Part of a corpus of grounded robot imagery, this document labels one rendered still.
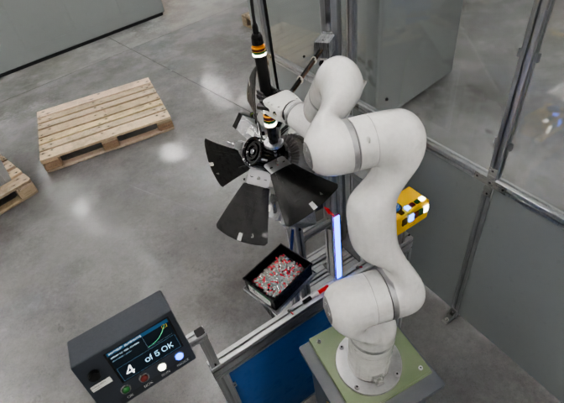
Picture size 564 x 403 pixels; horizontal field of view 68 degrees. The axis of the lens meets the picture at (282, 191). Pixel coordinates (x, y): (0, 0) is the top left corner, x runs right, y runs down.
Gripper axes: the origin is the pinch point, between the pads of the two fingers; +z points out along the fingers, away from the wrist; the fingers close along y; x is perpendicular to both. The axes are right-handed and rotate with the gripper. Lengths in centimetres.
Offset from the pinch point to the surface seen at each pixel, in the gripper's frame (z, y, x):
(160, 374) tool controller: -44, -67, -39
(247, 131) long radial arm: 38, 7, -38
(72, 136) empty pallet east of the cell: 283, -62, -138
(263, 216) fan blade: -2.8, -11.2, -48.5
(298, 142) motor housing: 6.7, 14.4, -30.7
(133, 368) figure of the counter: -42, -72, -32
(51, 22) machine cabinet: 548, -19, -112
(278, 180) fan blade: -7.3, -4.5, -30.4
